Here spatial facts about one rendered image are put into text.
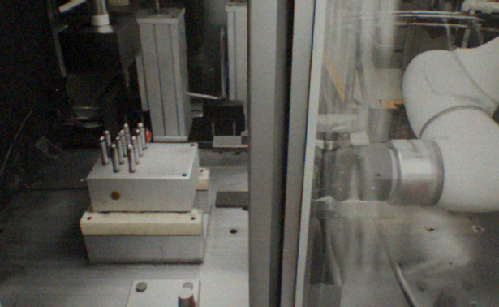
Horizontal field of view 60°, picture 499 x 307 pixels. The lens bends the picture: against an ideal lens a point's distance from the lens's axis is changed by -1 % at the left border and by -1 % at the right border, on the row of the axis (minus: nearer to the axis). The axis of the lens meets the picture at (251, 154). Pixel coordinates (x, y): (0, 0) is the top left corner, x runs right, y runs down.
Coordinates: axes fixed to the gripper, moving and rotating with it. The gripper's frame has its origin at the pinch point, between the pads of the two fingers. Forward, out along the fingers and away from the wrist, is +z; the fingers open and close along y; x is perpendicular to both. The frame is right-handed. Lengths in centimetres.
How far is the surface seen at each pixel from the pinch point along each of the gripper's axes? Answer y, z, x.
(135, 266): -9.7, 12.7, 7.7
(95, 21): 20.3, 14.7, 2.0
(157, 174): 2.2, 9.3, 4.1
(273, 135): 17.3, -3.8, 23.8
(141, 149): 3.4, 12.1, -0.3
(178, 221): -3.0, 6.7, 6.8
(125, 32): 19.1, 11.5, 2.3
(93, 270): -9.7, 18.0, 8.5
